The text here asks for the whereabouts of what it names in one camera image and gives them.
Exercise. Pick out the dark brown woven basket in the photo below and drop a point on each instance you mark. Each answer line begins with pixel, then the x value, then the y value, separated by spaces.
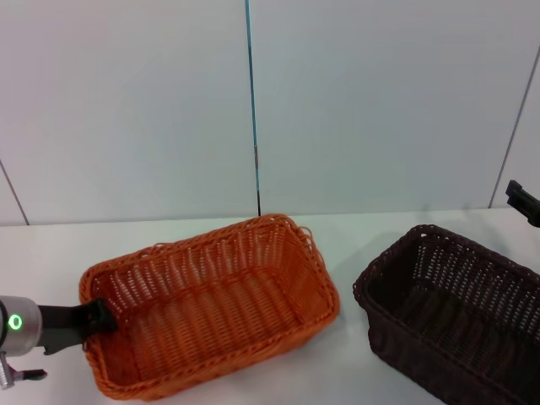
pixel 455 320

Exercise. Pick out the orange woven plastic basket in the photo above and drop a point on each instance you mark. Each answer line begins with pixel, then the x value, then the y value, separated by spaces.
pixel 219 312

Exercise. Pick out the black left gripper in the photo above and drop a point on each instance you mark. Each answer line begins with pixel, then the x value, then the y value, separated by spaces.
pixel 61 327

